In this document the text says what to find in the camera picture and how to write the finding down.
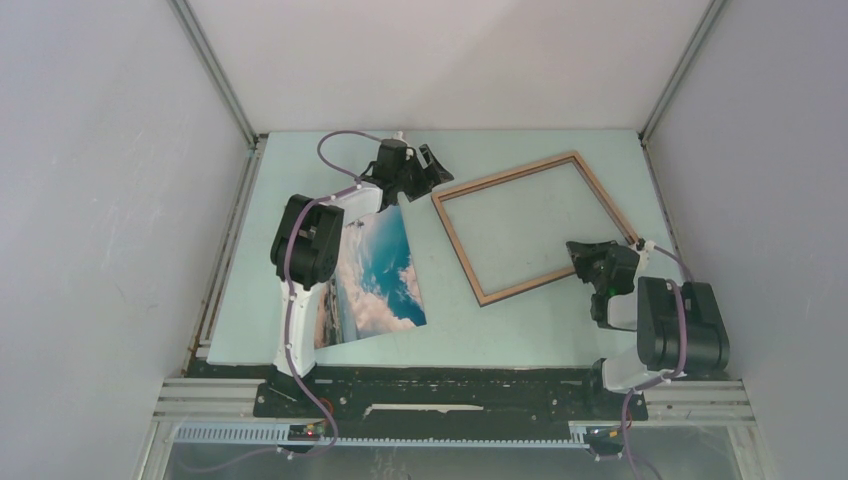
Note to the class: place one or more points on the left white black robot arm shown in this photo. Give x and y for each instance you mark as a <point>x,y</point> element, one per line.
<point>306,246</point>

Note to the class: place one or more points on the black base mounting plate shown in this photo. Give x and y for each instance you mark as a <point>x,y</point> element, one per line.
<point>447,404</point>

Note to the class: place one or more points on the aluminium rail frame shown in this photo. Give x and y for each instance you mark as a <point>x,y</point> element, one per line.
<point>221,411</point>

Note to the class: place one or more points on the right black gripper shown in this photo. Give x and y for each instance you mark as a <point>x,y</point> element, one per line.
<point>584,252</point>

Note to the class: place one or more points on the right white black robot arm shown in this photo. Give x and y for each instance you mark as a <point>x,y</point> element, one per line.
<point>678,326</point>

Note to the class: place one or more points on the wooden picture frame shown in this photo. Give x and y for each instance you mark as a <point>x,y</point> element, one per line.
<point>509,229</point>

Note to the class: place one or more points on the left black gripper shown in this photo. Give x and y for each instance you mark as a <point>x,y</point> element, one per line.
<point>432,175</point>

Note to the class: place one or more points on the landscape photo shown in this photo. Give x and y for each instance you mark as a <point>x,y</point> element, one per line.
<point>374,289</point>

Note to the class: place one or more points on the small green circuit board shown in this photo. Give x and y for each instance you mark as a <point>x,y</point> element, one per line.
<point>308,432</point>

